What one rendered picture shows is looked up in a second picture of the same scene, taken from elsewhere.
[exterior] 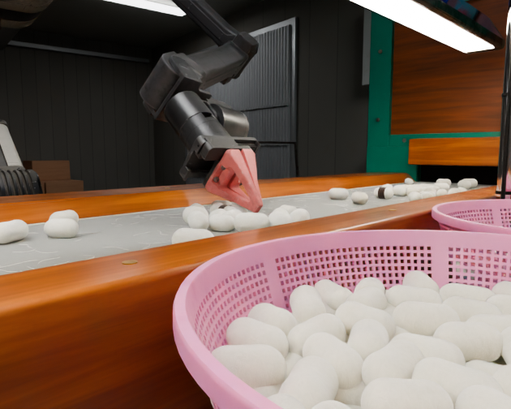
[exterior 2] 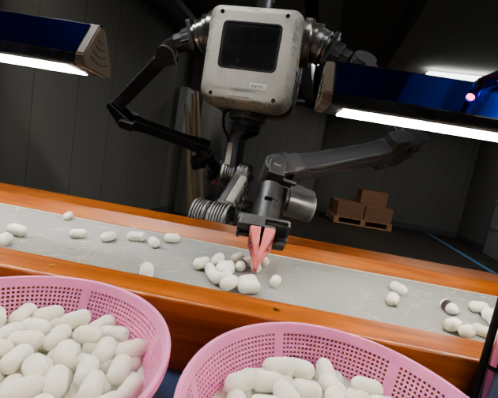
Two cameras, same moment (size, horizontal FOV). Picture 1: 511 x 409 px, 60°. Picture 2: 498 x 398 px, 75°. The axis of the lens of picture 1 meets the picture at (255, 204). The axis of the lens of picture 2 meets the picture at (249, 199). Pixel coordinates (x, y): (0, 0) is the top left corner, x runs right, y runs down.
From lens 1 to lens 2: 0.45 m
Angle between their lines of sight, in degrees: 49
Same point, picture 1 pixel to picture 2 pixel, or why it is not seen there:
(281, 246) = (98, 287)
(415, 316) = (56, 347)
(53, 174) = (375, 200)
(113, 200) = (221, 235)
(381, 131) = not seen: outside the picture
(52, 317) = not seen: outside the picture
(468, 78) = not seen: outside the picture
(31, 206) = (179, 226)
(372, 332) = (16, 333)
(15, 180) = (216, 209)
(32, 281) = (16, 257)
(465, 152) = not seen: outside the picture
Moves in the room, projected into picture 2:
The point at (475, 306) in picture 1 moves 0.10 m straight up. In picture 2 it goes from (81, 365) to (92, 259)
